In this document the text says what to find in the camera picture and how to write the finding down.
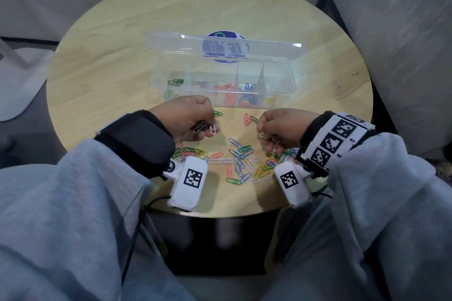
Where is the person's right hand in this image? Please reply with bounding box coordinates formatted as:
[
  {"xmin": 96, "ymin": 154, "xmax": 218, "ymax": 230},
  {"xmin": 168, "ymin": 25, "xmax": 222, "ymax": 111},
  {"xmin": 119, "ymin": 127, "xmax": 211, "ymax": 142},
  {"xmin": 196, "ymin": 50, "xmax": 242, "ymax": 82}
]
[{"xmin": 257, "ymin": 108, "xmax": 320, "ymax": 153}]

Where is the person's left hand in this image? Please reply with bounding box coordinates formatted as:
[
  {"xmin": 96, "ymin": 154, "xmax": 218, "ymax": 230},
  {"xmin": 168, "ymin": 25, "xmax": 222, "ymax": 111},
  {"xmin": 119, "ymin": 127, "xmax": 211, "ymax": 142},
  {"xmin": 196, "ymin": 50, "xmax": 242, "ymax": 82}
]
[{"xmin": 148, "ymin": 95, "xmax": 220, "ymax": 143}]

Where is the person's left forearm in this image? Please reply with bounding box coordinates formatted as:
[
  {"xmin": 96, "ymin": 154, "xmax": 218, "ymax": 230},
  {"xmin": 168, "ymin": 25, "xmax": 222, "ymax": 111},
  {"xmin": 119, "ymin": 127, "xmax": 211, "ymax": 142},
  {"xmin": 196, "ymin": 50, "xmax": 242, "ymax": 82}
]
[{"xmin": 0, "ymin": 138, "xmax": 198, "ymax": 301}]

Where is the person's right forearm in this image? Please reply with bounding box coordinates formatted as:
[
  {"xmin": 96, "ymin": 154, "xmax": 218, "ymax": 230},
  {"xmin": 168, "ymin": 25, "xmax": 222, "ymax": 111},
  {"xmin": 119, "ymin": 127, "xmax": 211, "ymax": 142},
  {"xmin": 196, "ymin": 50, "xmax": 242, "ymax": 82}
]
[{"xmin": 261, "ymin": 132, "xmax": 452, "ymax": 301}]

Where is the cluster of yellow paper clips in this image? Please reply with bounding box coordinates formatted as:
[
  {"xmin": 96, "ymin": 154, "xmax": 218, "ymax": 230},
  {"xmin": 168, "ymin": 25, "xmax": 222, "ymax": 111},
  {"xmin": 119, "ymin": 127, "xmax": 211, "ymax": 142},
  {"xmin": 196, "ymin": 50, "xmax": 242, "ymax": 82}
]
[{"xmin": 264, "ymin": 85, "xmax": 278, "ymax": 105}]

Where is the cluster of red paper clips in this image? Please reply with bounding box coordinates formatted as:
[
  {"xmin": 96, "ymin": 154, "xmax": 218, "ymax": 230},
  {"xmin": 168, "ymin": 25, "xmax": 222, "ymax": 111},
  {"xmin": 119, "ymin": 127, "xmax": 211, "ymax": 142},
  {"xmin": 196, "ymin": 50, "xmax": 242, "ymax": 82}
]
[{"xmin": 213, "ymin": 82, "xmax": 237, "ymax": 107}]

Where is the cluster of blue paper clips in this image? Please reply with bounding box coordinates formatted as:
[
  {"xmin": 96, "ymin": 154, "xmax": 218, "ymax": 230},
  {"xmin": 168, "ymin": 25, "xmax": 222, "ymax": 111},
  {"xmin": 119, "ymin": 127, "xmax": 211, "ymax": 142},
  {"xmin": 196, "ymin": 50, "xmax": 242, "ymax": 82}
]
[{"xmin": 237, "ymin": 82, "xmax": 260, "ymax": 106}]

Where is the cluster of green paper clips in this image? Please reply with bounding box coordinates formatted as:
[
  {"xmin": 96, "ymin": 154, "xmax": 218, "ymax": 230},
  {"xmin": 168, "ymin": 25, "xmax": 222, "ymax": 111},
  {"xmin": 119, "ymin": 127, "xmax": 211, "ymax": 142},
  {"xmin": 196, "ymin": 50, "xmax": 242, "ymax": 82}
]
[{"xmin": 164, "ymin": 79, "xmax": 185, "ymax": 101}]

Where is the pile of coloured paper clips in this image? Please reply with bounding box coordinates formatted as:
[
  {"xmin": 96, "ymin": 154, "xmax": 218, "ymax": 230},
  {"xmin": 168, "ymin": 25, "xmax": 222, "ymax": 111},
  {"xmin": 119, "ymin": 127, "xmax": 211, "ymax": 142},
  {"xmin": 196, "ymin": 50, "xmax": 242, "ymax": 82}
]
[{"xmin": 172, "ymin": 110, "xmax": 301, "ymax": 186}]

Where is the clear plastic compartment box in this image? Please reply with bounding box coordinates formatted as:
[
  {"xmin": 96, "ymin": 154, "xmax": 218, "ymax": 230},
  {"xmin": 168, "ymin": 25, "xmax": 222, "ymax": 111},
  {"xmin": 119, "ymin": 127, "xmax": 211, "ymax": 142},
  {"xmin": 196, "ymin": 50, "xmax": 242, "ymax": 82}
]
[{"xmin": 146, "ymin": 32, "xmax": 307, "ymax": 107}]

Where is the white marker-printed wrist band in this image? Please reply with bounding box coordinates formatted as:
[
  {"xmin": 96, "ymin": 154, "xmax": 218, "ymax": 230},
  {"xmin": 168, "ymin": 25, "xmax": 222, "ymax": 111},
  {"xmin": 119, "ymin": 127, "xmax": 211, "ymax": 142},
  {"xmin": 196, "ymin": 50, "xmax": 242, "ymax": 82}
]
[{"xmin": 299, "ymin": 112, "xmax": 377, "ymax": 175}]

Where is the blue round disc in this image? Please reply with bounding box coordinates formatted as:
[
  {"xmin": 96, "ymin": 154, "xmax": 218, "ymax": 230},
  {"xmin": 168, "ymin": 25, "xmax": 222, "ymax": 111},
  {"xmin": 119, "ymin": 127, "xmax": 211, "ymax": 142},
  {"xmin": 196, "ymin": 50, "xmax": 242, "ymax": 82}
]
[{"xmin": 202, "ymin": 31, "xmax": 248, "ymax": 63}]

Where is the grey upholstered sofa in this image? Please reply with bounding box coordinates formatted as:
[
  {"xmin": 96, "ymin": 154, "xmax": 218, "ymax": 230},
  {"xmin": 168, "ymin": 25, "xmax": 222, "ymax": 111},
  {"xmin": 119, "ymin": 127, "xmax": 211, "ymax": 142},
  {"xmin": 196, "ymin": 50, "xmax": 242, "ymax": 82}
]
[{"xmin": 315, "ymin": 0, "xmax": 452, "ymax": 162}]

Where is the white plastic chair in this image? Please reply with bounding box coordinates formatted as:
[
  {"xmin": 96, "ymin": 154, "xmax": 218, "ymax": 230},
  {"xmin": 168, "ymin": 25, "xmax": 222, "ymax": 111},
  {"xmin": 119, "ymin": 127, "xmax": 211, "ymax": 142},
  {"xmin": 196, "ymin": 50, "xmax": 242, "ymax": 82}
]
[{"xmin": 0, "ymin": 37, "xmax": 55, "ymax": 122}]

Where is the white wrist camera with marker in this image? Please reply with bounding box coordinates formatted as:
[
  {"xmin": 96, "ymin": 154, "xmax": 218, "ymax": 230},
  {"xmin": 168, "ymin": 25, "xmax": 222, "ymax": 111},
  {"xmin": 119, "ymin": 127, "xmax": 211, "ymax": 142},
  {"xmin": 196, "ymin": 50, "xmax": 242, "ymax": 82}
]
[
  {"xmin": 163, "ymin": 156, "xmax": 209, "ymax": 213},
  {"xmin": 274, "ymin": 161, "xmax": 313, "ymax": 209}
]

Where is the black wrist strap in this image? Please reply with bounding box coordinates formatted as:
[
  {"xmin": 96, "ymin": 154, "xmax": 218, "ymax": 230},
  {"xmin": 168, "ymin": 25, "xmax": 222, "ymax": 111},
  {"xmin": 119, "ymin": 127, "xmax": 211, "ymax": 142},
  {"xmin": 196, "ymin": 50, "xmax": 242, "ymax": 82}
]
[{"xmin": 93, "ymin": 110, "xmax": 176, "ymax": 181}]

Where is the black cable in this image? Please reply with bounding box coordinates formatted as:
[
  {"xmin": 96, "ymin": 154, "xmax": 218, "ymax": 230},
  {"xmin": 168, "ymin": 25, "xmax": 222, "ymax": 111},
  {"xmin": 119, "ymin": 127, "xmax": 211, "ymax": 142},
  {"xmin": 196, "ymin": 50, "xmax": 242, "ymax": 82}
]
[
  {"xmin": 310, "ymin": 186, "xmax": 333, "ymax": 200},
  {"xmin": 121, "ymin": 196, "xmax": 172, "ymax": 285}
]

